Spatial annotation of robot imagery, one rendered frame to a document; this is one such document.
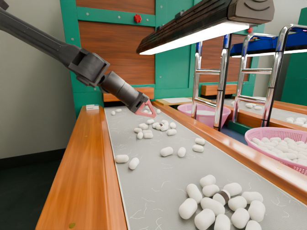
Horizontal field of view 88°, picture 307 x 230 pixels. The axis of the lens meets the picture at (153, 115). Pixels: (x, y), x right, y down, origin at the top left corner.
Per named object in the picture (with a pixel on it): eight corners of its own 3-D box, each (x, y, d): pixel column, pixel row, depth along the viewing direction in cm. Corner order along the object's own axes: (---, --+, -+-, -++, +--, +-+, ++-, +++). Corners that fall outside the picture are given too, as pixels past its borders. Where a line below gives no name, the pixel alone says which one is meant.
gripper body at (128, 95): (140, 92, 57) (123, 79, 54) (148, 96, 48) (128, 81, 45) (128, 107, 57) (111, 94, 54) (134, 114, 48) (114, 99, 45)
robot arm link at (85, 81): (75, 76, 42) (92, 51, 44) (74, 81, 52) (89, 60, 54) (113, 101, 47) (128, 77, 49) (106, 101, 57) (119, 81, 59)
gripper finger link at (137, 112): (156, 106, 60) (137, 90, 56) (163, 110, 53) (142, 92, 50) (145, 120, 60) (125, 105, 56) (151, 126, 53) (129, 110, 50)
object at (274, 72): (263, 143, 65) (289, 20, 52) (227, 127, 83) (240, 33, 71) (294, 137, 71) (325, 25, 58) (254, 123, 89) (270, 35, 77)
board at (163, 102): (163, 105, 92) (163, 103, 92) (155, 101, 105) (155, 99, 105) (211, 101, 102) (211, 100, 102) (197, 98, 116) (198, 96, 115)
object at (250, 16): (234, 17, 23) (242, -47, 21) (135, 54, 79) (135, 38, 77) (274, 22, 25) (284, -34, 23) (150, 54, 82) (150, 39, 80)
